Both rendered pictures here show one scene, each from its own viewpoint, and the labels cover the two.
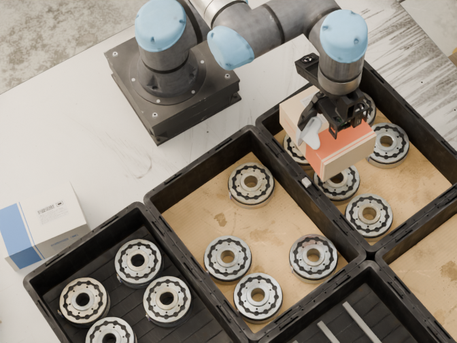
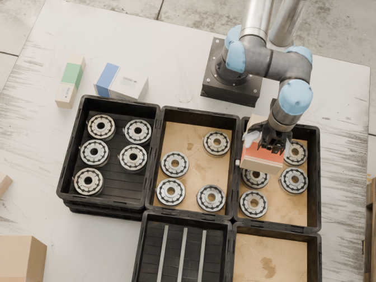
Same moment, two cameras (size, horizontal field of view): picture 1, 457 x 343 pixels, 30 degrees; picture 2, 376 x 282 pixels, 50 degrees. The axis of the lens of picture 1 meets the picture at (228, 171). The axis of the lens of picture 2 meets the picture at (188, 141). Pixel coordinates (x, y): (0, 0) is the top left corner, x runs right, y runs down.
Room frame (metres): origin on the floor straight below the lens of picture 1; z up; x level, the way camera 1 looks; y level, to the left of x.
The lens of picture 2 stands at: (0.19, -0.26, 2.26)
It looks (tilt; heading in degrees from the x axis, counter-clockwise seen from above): 66 degrees down; 29
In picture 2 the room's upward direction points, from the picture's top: 9 degrees clockwise
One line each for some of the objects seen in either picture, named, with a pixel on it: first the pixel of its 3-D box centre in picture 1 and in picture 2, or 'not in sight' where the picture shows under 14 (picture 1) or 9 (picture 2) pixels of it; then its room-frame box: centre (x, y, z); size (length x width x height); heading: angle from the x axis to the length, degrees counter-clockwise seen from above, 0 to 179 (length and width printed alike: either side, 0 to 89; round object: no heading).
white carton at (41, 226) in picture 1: (42, 226); (121, 85); (0.83, 0.45, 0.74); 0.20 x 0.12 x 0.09; 107
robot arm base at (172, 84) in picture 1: (166, 60); (234, 60); (1.17, 0.11, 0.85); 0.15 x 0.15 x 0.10
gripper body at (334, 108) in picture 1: (339, 99); (275, 132); (0.78, -0.22, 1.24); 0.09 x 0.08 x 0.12; 24
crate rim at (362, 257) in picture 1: (251, 228); (194, 160); (0.68, -0.03, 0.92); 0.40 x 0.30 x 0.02; 30
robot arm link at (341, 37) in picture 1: (341, 44); (292, 101); (0.79, -0.21, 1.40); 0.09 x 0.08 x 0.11; 24
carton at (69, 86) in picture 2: not in sight; (70, 81); (0.72, 0.64, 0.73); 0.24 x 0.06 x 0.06; 28
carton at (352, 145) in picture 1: (326, 128); (263, 144); (0.80, -0.20, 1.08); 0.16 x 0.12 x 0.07; 24
